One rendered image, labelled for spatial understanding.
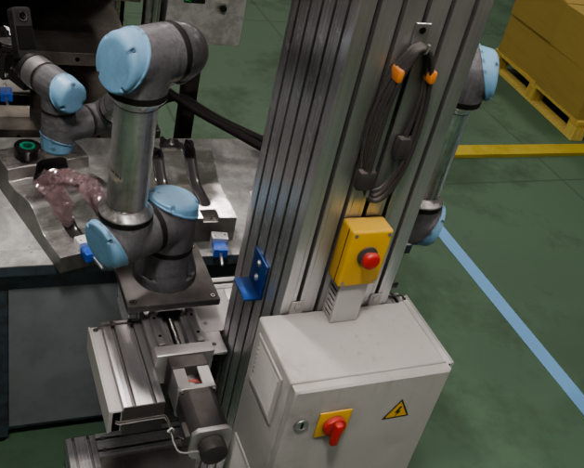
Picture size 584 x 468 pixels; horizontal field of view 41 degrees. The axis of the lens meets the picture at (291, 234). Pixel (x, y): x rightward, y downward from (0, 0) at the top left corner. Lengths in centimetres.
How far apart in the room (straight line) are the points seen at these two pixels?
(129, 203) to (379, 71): 61
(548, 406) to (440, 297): 73
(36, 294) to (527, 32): 491
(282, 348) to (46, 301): 111
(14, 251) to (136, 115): 91
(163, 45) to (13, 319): 124
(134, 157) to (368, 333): 58
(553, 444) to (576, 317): 93
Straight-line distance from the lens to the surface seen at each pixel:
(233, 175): 280
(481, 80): 181
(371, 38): 130
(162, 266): 184
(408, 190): 151
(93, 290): 246
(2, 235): 241
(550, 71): 627
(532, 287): 423
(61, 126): 182
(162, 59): 150
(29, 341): 257
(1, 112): 302
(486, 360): 364
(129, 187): 163
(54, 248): 228
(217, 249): 236
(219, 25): 308
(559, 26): 624
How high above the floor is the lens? 225
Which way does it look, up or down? 34 degrees down
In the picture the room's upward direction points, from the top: 14 degrees clockwise
